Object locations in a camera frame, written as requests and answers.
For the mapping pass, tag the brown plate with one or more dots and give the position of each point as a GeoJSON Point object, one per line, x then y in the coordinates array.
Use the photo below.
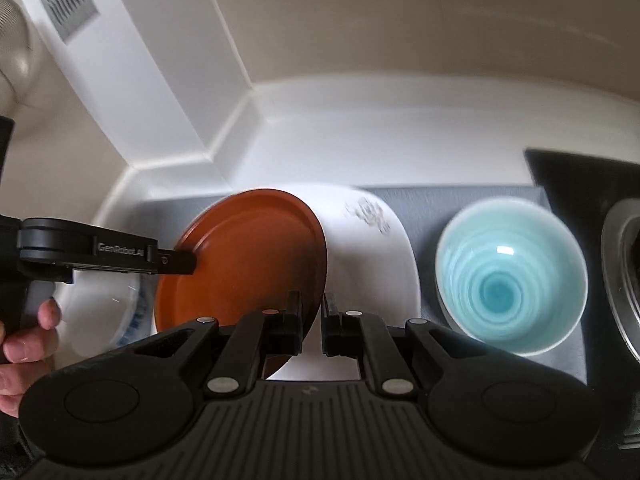
{"type": "Point", "coordinates": [240, 260]}

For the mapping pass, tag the white square plate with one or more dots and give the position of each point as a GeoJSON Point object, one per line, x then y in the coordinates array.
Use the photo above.
{"type": "Point", "coordinates": [370, 270]}

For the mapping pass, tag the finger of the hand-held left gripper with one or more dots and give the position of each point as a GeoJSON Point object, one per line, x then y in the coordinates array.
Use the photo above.
{"type": "Point", "coordinates": [120, 255]}

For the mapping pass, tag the grey mat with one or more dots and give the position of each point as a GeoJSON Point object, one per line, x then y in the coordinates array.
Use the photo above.
{"type": "Point", "coordinates": [430, 205]}

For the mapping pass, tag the person's left hand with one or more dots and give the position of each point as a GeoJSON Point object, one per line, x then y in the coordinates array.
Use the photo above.
{"type": "Point", "coordinates": [25, 347]}

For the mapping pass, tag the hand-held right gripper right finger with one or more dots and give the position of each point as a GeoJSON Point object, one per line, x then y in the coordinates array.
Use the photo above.
{"type": "Point", "coordinates": [330, 320]}

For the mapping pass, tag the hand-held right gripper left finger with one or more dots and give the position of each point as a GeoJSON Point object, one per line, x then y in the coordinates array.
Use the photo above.
{"type": "Point", "coordinates": [295, 317]}

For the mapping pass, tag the metal flexible duct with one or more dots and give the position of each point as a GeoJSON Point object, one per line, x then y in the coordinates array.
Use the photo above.
{"type": "Point", "coordinates": [15, 50]}

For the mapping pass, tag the white bowl with blue pattern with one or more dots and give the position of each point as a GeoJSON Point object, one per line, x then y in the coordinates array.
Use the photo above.
{"type": "Point", "coordinates": [100, 315]}

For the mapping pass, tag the light blue bowl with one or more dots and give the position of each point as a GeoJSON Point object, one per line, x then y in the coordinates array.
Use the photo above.
{"type": "Point", "coordinates": [510, 280]}

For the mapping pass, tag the black cooktop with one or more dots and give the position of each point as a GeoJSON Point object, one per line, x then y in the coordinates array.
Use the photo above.
{"type": "Point", "coordinates": [570, 175]}

